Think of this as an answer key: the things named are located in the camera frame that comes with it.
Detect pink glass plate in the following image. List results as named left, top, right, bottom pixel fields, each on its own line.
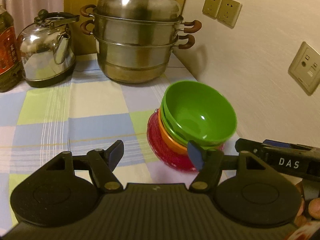
left=146, top=109, right=226, bottom=172

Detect network wall outlet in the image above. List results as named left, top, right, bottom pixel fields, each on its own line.
left=288, top=41, right=320, bottom=96

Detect right double wall socket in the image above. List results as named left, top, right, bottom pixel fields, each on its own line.
left=216, top=0, right=242, bottom=28

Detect cooking oil bottle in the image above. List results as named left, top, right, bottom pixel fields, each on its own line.
left=0, top=6, right=23, bottom=93

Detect person's right hand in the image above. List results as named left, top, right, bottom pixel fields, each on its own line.
left=286, top=181, right=319, bottom=240

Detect green plastic bowl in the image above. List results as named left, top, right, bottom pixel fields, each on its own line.
left=162, top=80, right=238, bottom=147
left=159, top=103, right=225, bottom=150

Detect orange plastic bowl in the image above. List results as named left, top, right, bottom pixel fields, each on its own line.
left=158, top=109, right=188, bottom=155

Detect double wall socket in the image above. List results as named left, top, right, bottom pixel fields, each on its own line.
left=202, top=0, right=222, bottom=18
left=216, top=0, right=242, bottom=28

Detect shiny steel kettle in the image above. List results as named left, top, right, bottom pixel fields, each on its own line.
left=17, top=9, right=80, bottom=88

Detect steel steamer pot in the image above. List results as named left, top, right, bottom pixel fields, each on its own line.
left=80, top=0, right=202, bottom=84

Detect left double wall socket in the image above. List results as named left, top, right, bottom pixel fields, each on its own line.
left=202, top=0, right=222, bottom=18

